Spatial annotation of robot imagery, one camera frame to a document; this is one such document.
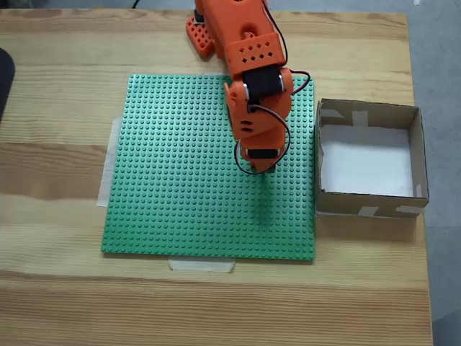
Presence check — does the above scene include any brown cardboard box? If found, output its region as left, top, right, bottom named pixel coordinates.
left=315, top=97, right=430, bottom=220

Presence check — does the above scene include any green lego baseplate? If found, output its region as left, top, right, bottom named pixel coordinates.
left=100, top=74, right=317, bottom=261

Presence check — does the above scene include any white paper sheet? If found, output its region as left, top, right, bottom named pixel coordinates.
left=318, top=124, right=414, bottom=198

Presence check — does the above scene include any masking tape strip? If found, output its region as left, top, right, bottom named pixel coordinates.
left=168, top=258, right=237, bottom=274
left=96, top=115, right=123, bottom=208

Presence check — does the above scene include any black rounded pad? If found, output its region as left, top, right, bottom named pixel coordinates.
left=0, top=48, right=17, bottom=123

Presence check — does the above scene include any thin gripper motor cable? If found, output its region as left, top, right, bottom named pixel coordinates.
left=234, top=68, right=311, bottom=176

